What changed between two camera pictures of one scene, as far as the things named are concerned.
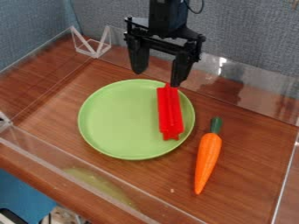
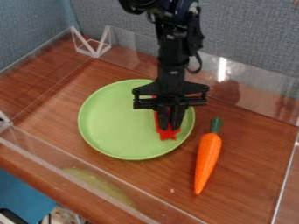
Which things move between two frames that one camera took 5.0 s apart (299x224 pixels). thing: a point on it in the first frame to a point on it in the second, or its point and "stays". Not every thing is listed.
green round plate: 118,117 stays
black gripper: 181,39 to 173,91
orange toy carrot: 209,155 stays
